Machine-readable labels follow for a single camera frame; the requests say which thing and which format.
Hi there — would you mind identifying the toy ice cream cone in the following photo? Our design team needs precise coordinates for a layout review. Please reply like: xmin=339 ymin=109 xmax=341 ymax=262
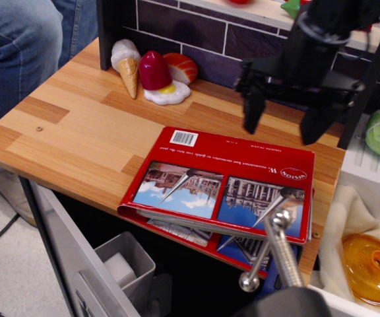
xmin=111 ymin=39 xmax=141 ymax=99

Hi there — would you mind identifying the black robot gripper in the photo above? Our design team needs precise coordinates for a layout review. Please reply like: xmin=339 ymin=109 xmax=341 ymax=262
xmin=235 ymin=53 xmax=365 ymax=145

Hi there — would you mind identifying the person leg in blue jeans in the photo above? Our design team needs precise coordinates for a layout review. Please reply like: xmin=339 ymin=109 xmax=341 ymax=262
xmin=0 ymin=1 xmax=98 ymax=119

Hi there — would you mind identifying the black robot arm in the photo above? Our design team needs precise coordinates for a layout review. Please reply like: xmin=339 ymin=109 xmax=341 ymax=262
xmin=235 ymin=1 xmax=380 ymax=145

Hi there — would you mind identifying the grey cabinet door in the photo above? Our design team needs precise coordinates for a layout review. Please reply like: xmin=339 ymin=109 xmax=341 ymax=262
xmin=20 ymin=177 xmax=139 ymax=316

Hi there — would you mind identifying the dark red toy fruit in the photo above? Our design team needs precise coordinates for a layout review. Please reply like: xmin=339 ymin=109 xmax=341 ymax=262
xmin=139 ymin=50 xmax=173 ymax=90

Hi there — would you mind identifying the red toy chili pepper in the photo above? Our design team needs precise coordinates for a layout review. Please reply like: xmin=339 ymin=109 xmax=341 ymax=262
xmin=280 ymin=1 xmax=373 ymax=34

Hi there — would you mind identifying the white dish rack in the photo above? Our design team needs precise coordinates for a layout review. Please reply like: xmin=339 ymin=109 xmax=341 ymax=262
xmin=340 ymin=114 xmax=380 ymax=184

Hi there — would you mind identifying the red spiral-bound guide book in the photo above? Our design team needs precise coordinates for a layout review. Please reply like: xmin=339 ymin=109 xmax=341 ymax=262
xmin=117 ymin=127 xmax=315 ymax=269

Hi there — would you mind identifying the orange glass lid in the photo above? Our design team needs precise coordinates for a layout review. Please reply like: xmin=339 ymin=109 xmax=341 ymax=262
xmin=342 ymin=234 xmax=380 ymax=306

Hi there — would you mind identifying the toy salmon sushi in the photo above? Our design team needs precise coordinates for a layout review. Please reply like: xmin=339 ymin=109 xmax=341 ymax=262
xmin=163 ymin=53 xmax=199 ymax=85

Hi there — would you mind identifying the grey plastic bin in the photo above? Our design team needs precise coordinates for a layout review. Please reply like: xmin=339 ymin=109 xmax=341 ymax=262
xmin=95 ymin=232 xmax=156 ymax=311

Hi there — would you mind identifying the cream cloth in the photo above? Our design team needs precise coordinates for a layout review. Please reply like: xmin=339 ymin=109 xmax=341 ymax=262
xmin=319 ymin=185 xmax=380 ymax=302

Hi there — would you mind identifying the toy fried egg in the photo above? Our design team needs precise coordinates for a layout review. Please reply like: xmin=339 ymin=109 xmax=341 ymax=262
xmin=144 ymin=80 xmax=191 ymax=105

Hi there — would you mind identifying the red toy on shelf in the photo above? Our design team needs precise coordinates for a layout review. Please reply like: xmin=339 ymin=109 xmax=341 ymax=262
xmin=230 ymin=0 xmax=251 ymax=5

